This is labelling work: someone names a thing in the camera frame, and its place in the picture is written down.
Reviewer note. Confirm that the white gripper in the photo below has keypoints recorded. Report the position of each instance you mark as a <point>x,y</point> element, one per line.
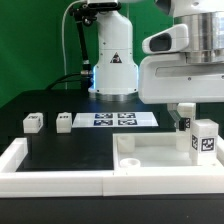
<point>169,79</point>

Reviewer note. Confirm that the white square tabletop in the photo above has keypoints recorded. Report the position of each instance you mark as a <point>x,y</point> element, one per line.
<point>154,153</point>

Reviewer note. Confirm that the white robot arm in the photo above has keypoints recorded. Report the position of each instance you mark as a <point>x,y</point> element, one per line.
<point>116,76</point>

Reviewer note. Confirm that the white U-shaped fence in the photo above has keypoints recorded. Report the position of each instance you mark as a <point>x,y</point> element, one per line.
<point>98,183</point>

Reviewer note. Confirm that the white marker sheet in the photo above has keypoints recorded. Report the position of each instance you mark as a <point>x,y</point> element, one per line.
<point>115,119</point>

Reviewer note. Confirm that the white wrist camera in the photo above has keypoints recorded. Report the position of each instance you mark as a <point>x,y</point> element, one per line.
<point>172,40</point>

